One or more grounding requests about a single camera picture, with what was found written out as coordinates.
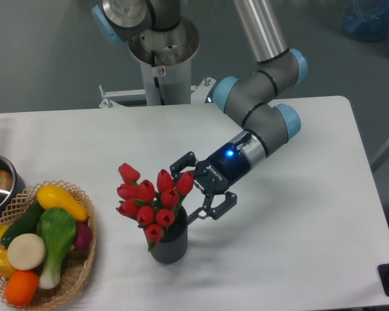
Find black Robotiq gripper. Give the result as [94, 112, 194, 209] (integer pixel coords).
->
[170, 143, 250, 225]

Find red tulip bouquet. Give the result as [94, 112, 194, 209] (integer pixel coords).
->
[116, 163, 195, 251]

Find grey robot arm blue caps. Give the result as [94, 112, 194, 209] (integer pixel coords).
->
[91, 1, 308, 222]

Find dark grey ribbed vase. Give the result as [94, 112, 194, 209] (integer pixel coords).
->
[151, 207, 187, 264]

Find red purple radish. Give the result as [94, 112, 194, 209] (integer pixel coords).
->
[73, 222, 93, 249]

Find green bok choy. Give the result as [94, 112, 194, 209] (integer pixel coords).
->
[36, 207, 76, 290]

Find yellow squash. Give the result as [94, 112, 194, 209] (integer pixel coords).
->
[36, 185, 88, 222]

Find woven wicker basket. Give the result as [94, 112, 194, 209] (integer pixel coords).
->
[0, 180, 97, 310]

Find dark green cucumber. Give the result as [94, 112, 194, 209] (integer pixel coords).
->
[1, 201, 45, 248]

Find cream round bun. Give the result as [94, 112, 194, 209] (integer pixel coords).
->
[7, 233, 46, 270]

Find orange fruit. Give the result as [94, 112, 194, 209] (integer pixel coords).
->
[5, 270, 39, 306]

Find blue plastic bag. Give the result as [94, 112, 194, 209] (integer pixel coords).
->
[340, 1, 389, 53]

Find yellow bell pepper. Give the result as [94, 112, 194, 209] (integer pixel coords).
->
[0, 246, 17, 279]

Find white metal base frame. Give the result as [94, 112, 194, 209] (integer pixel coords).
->
[99, 76, 217, 108]

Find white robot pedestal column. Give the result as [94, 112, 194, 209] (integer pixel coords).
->
[128, 17, 200, 106]

